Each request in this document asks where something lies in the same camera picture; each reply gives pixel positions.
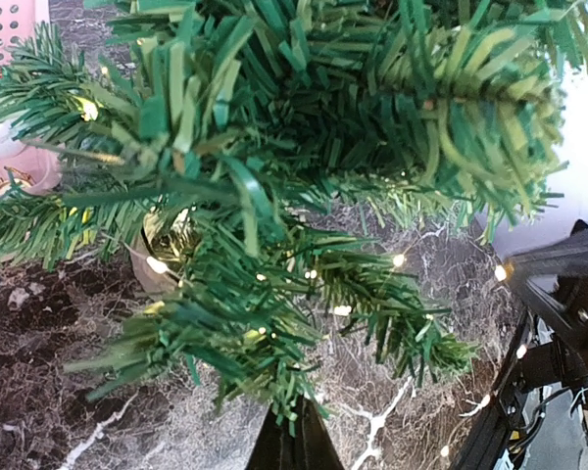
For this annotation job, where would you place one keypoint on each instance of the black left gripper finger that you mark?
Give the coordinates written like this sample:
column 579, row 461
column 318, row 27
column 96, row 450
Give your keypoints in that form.
column 302, row 444

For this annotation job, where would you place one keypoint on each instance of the small green christmas tree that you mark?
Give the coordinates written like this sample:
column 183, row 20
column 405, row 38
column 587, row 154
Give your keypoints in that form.
column 250, row 113

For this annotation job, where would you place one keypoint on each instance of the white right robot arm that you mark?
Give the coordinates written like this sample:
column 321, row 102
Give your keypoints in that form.
column 547, row 358

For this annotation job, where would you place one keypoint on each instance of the beige tree pot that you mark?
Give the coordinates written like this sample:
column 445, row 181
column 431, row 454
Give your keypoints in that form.
column 160, row 251

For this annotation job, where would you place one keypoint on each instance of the pink plastic basket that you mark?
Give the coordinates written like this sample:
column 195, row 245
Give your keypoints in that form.
column 29, row 168

